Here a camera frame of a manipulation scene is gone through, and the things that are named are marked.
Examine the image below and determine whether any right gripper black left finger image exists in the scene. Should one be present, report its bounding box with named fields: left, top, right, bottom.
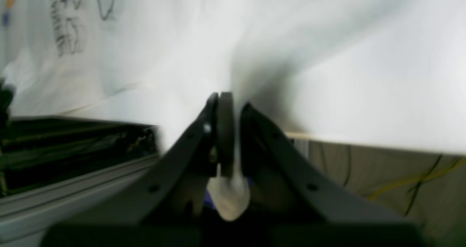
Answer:
left=73, top=92, right=234, bottom=226

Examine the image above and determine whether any aluminium frame stand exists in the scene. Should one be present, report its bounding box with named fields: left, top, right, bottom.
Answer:
left=1, top=117, right=158, bottom=247

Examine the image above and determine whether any white printed T-shirt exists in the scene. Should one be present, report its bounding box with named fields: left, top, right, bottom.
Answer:
left=1, top=0, right=465, bottom=153

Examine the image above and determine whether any yellow floor cable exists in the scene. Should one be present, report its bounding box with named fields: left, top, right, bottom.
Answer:
left=368, top=156, right=466, bottom=201

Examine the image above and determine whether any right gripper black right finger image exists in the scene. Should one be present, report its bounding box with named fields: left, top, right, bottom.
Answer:
left=240, top=103, right=409, bottom=226

